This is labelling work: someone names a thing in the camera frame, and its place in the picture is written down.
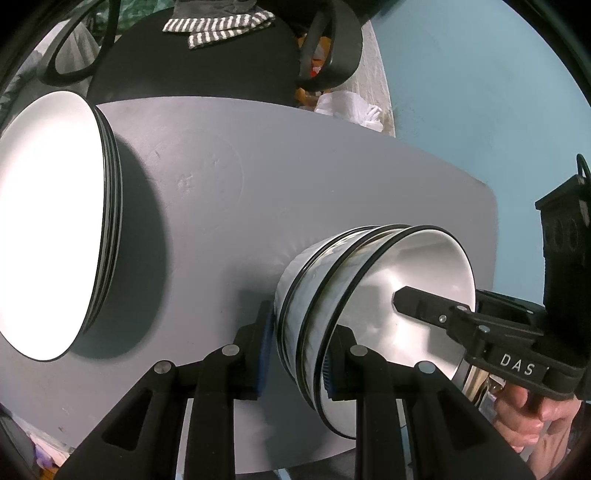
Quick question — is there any white plate black rim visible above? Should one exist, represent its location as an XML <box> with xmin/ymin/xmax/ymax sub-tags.
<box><xmin>1</xmin><ymin>91</ymin><xmax>123</xmax><ymax>362</ymax></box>

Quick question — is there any person's right hand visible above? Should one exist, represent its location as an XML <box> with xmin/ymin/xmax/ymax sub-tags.
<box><xmin>493</xmin><ymin>383</ymin><xmax>582</xmax><ymax>456</ymax></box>

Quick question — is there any black office chair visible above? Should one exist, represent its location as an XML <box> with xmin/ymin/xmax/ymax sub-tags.
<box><xmin>37</xmin><ymin>1</ymin><xmax>363</xmax><ymax>106</ymax></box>

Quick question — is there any striped grey white cloth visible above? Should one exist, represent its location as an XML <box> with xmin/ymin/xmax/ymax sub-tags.
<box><xmin>162</xmin><ymin>9</ymin><xmax>276</xmax><ymax>50</ymax></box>

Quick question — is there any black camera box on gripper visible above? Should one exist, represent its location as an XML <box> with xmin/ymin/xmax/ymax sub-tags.
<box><xmin>535</xmin><ymin>154</ymin><xmax>590</xmax><ymax>368</ymax></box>

